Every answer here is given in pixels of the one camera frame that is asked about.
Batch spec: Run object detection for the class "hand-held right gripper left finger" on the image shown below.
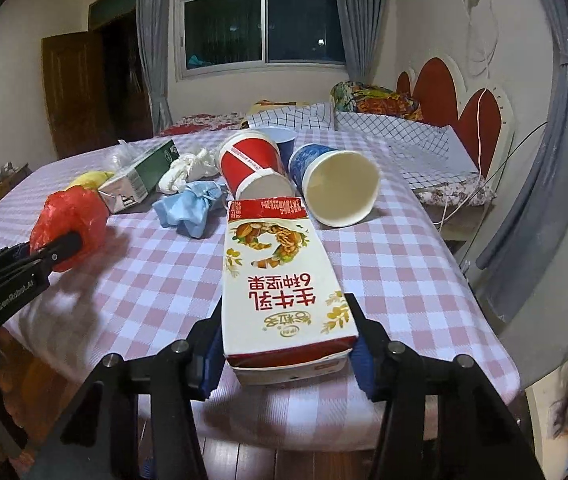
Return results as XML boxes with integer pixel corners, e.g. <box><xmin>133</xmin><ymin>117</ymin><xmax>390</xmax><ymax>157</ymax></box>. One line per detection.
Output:
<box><xmin>39</xmin><ymin>310</ymin><xmax>225</xmax><ymax>480</ymax></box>

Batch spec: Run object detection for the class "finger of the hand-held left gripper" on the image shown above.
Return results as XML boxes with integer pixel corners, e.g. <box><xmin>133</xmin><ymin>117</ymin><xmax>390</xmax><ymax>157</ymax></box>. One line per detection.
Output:
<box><xmin>26</xmin><ymin>231</ymin><xmax>85</xmax><ymax>274</ymax></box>
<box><xmin>0</xmin><ymin>241</ymin><xmax>34</xmax><ymax>265</ymax></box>

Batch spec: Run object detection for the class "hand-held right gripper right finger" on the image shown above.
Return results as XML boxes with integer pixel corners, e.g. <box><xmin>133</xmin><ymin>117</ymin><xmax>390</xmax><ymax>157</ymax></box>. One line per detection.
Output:
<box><xmin>345</xmin><ymin>292</ymin><xmax>544</xmax><ymax>480</ymax></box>

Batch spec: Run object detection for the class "red plastic bag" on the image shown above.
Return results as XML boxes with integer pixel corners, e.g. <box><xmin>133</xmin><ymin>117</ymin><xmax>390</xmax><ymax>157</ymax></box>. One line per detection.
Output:
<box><xmin>30</xmin><ymin>187</ymin><xmax>110</xmax><ymax>272</ymax></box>

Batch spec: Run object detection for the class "red and white milk carton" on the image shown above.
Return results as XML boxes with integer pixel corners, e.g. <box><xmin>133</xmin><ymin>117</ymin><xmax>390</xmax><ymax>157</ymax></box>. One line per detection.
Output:
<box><xmin>221</xmin><ymin>197</ymin><xmax>359</xmax><ymax>386</ymax></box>

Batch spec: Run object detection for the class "white tissue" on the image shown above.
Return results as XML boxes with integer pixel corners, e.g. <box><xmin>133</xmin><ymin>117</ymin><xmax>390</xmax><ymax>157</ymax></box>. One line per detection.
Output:
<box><xmin>158</xmin><ymin>147</ymin><xmax>222</xmax><ymax>195</ymax></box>

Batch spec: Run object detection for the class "red paper cup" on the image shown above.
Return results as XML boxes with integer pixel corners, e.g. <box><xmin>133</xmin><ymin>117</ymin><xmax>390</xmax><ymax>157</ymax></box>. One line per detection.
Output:
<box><xmin>219</xmin><ymin>130</ymin><xmax>297</xmax><ymax>201</ymax></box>

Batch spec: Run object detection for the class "yellow plastic wrapper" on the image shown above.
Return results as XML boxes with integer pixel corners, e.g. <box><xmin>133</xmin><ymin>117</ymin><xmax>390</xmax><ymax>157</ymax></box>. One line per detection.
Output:
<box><xmin>64</xmin><ymin>171</ymin><xmax>115</xmax><ymax>193</ymax></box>

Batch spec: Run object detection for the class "pink checked tablecloth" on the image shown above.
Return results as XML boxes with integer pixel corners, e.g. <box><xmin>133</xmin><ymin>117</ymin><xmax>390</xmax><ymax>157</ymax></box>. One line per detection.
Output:
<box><xmin>0</xmin><ymin>127</ymin><xmax>522</xmax><ymax>453</ymax></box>

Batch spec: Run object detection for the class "clear plastic bag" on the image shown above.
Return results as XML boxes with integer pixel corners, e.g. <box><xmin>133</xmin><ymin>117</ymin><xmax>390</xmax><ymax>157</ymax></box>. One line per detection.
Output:
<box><xmin>104</xmin><ymin>139</ymin><xmax>140</xmax><ymax>173</ymax></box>

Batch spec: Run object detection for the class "green and silver carton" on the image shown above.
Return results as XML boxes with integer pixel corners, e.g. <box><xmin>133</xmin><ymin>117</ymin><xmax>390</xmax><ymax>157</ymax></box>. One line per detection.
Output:
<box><xmin>98</xmin><ymin>140</ymin><xmax>181</xmax><ymax>215</ymax></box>

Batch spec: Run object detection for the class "crumpled blue face mask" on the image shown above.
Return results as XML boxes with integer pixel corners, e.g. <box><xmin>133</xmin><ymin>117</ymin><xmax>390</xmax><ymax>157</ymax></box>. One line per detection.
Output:
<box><xmin>152</xmin><ymin>181</ymin><xmax>229</xmax><ymax>238</ymax></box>

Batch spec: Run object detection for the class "brown wooden door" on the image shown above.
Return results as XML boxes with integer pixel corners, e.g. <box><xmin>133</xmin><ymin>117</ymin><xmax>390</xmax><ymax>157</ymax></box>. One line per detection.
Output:
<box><xmin>41</xmin><ymin>30</ymin><xmax>110</xmax><ymax>161</ymax></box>

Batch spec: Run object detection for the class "large blue paper cup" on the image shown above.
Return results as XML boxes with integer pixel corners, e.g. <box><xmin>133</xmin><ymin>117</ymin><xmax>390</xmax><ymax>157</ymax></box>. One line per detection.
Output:
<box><xmin>289</xmin><ymin>143</ymin><xmax>381</xmax><ymax>227</ymax></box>

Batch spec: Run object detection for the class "grey window curtain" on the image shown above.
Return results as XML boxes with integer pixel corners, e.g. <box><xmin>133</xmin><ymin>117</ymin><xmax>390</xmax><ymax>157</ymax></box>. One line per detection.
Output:
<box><xmin>331</xmin><ymin>0</ymin><xmax>395</xmax><ymax>83</ymax></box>
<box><xmin>136</xmin><ymin>0</ymin><xmax>179</xmax><ymax>133</ymax></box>

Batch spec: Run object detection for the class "white grid sheet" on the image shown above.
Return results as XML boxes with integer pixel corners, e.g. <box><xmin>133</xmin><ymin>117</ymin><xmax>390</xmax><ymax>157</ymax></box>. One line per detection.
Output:
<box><xmin>335</xmin><ymin>112</ymin><xmax>482</xmax><ymax>191</ymax></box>

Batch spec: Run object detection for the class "small blue cup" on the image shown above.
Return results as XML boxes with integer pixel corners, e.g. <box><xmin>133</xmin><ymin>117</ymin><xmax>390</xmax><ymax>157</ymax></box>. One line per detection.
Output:
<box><xmin>259</xmin><ymin>127</ymin><xmax>297</xmax><ymax>171</ymax></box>

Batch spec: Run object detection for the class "white grid quilt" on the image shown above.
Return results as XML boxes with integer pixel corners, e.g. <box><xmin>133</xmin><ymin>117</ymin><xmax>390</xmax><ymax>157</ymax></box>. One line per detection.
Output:
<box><xmin>241</xmin><ymin>102</ymin><xmax>335</xmax><ymax>132</ymax></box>

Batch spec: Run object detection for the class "yellow patterned cloth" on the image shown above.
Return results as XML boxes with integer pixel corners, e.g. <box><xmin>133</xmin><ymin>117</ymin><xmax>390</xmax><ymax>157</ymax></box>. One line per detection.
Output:
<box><xmin>248</xmin><ymin>99</ymin><xmax>311</xmax><ymax>112</ymax></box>

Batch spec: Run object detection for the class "colourful patterned pillow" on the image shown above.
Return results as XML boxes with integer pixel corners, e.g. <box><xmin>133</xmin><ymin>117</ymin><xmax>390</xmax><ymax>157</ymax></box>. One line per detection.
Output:
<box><xmin>330</xmin><ymin>81</ymin><xmax>425</xmax><ymax>121</ymax></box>

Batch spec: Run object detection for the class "sliding glass window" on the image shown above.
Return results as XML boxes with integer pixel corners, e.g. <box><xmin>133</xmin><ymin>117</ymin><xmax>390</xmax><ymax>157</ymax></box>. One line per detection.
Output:
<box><xmin>174</xmin><ymin>0</ymin><xmax>347</xmax><ymax>81</ymax></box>

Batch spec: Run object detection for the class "red and white headboard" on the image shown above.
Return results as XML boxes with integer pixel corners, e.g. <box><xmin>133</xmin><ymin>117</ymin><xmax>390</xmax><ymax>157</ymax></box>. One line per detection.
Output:
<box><xmin>395</xmin><ymin>55</ymin><xmax>514</xmax><ymax>181</ymax></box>

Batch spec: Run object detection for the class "large grey hanging curtain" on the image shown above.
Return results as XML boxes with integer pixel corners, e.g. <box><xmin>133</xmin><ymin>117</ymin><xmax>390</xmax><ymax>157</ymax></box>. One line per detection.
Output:
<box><xmin>476</xmin><ymin>0</ymin><xmax>568</xmax><ymax>311</ymax></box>

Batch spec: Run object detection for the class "thin black wire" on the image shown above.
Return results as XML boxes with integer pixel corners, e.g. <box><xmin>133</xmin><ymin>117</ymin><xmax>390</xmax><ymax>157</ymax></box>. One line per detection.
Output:
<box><xmin>456</xmin><ymin>121</ymin><xmax>549</xmax><ymax>267</ymax></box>

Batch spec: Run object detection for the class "white charging cable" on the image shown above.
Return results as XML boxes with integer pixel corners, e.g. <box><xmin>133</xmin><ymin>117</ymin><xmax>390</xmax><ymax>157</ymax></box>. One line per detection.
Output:
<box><xmin>438</xmin><ymin>0</ymin><xmax>500</xmax><ymax>233</ymax></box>

